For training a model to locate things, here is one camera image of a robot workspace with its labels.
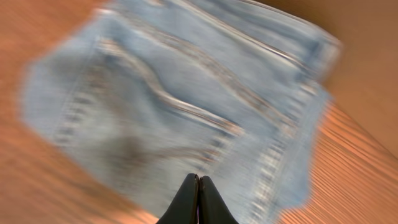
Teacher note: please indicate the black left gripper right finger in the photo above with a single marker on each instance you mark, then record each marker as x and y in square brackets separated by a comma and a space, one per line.
[211, 207]

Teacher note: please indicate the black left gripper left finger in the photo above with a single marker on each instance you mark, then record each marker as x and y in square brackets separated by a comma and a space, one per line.
[184, 207]

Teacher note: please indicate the blue denim jeans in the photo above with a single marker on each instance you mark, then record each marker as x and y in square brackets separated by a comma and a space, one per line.
[150, 91]

